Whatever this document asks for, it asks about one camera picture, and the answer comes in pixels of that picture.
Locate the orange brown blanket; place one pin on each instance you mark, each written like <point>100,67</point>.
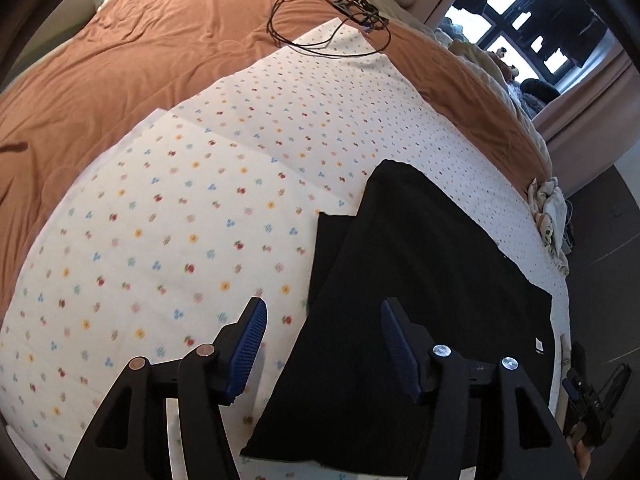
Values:
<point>136,56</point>

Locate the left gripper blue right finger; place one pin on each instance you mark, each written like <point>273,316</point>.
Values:
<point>409,345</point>

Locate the black garment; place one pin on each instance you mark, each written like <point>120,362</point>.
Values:
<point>338,401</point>

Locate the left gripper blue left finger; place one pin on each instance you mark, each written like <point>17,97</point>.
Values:
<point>237,345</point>

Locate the crumpled white patterned cloth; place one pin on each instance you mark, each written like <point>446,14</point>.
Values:
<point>548,207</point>

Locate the small black electronic device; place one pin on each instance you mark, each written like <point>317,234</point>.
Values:
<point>361,12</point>

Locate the white dotted bed sheet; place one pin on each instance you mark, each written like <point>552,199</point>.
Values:
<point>166,236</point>

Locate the cream padded headboard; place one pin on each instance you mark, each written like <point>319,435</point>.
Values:
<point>63,22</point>

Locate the beige crumpled duvet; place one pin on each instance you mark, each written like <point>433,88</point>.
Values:
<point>475,58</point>

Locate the brown plush toy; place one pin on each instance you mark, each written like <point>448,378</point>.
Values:
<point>506,70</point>

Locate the dark hanging clothes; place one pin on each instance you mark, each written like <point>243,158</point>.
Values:
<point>551,37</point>

